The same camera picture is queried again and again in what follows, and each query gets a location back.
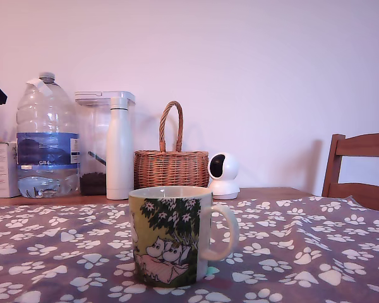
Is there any brown wicker basket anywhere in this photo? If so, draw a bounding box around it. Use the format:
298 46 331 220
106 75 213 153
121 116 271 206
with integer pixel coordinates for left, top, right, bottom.
133 100 210 190

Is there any white insulated bottle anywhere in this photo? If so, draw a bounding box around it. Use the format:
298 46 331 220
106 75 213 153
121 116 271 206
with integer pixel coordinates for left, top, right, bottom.
106 97 134 201

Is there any cartoon print ceramic mug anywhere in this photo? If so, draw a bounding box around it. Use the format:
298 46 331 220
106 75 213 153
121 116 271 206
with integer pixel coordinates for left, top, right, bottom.
128 186 240 288

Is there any clear container with white lid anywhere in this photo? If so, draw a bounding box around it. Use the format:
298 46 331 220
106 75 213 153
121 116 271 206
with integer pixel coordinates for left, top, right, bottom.
75 90 136 196

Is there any large clear water bottle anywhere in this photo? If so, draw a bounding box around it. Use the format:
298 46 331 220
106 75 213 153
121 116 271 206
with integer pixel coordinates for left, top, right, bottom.
16 71 81 199

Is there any grey paw print tablecloth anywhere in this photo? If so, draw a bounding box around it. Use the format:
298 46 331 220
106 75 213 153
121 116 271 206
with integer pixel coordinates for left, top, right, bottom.
0 194 379 303

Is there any brown wooden chair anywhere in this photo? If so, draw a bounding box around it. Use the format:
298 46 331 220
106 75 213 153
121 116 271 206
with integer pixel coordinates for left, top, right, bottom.
321 132 379 216

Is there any white cardboard box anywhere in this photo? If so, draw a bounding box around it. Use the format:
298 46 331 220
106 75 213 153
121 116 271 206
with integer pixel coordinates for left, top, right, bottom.
0 141 20 199

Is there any small white round camera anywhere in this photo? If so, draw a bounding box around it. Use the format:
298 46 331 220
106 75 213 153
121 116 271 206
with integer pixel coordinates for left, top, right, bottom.
207 151 241 200

